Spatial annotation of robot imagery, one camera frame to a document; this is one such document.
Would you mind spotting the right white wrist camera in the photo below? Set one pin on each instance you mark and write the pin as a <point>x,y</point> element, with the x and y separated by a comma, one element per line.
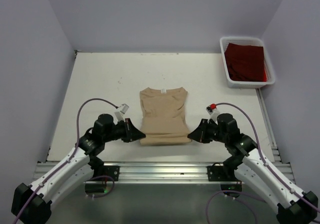
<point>213,112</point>

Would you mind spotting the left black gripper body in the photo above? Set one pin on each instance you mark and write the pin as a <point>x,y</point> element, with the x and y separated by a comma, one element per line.
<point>118,131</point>

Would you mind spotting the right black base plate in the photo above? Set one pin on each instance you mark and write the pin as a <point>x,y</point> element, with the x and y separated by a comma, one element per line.
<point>222,174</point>

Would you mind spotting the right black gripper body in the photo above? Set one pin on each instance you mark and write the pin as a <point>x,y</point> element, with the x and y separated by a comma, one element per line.
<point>214,134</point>

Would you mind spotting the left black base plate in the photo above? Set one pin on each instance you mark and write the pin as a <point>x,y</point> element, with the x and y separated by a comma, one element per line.
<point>112,171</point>

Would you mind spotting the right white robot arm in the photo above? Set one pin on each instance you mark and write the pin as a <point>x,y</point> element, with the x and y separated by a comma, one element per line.
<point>248,164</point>

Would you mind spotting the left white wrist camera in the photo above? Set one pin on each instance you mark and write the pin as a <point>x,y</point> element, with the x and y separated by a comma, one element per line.
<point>120,112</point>

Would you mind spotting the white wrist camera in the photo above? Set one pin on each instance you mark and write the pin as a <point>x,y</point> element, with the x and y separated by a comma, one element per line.
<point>120,112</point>
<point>213,112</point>

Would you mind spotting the beige t shirt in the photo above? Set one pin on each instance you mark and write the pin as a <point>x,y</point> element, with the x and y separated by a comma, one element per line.
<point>164,118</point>

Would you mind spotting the white plastic basket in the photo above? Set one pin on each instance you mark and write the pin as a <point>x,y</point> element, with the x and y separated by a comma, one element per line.
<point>268,67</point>

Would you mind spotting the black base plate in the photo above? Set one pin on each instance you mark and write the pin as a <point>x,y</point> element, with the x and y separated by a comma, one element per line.
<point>222,174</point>
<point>112,171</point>

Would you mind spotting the red t shirt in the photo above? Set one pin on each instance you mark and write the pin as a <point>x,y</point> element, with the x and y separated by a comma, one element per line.
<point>245,63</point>

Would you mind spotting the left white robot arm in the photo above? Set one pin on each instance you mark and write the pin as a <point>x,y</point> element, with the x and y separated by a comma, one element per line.
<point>32,204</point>

